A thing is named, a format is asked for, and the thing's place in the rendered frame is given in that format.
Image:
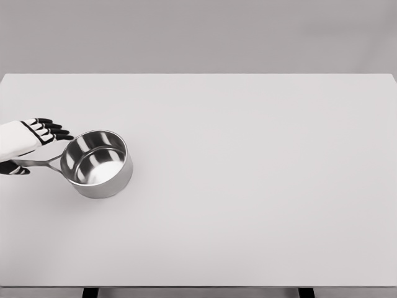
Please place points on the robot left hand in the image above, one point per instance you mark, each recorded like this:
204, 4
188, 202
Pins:
18, 139

